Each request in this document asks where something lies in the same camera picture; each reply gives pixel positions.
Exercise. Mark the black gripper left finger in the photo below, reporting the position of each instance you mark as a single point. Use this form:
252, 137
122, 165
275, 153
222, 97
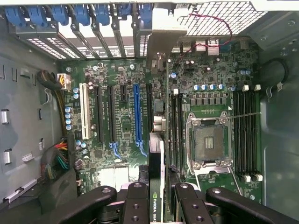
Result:
136, 205

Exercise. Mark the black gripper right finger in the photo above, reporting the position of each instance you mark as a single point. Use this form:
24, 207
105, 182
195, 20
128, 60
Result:
191, 210

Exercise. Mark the metal socket cover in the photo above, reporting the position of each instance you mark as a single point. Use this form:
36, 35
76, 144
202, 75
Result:
210, 166

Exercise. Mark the thin metal locking lever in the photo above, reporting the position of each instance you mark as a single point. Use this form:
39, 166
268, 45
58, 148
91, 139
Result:
236, 182
245, 115

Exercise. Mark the CPU socket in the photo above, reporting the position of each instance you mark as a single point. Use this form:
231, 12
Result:
209, 140

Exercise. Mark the black plastic air shroud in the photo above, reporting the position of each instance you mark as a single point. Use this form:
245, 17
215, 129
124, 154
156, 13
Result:
63, 184

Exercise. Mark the RAM slot with black latches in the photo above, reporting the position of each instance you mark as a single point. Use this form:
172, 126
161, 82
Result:
236, 135
181, 130
250, 135

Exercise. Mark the blue expansion slot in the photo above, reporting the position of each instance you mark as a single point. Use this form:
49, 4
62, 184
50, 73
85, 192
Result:
137, 116

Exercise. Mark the long black expansion slot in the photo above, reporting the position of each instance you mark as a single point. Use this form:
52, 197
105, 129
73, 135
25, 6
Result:
100, 116
148, 107
111, 116

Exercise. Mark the white expansion slot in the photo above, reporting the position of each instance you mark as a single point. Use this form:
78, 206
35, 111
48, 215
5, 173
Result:
84, 112

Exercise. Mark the short black expansion slot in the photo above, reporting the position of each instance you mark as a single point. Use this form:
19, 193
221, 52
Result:
123, 93

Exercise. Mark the open dark PC case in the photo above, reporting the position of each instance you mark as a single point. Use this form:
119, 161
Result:
280, 140

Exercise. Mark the green motherboard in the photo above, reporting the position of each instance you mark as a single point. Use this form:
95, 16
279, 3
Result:
210, 70

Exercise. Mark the white power connector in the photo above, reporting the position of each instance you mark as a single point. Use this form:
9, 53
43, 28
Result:
65, 81

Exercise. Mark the blue slot retention clip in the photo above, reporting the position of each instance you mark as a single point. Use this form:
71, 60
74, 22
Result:
102, 15
60, 15
37, 15
15, 16
145, 14
123, 10
82, 15

